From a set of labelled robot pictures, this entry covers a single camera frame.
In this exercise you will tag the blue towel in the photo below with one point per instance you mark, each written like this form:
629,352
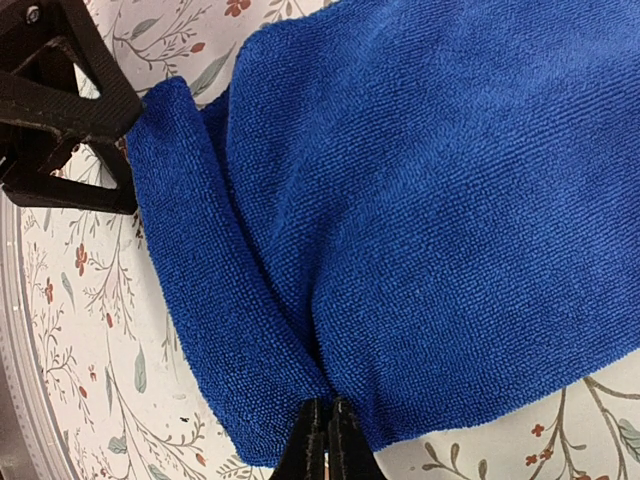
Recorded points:
429,208

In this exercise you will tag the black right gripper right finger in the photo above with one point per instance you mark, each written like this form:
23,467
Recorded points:
349,455

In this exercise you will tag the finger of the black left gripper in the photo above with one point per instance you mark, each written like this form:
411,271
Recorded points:
29,160
58,76

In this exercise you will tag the aluminium front rail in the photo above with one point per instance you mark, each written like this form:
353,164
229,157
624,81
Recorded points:
32,443

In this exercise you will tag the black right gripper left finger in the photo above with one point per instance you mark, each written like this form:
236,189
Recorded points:
304,455

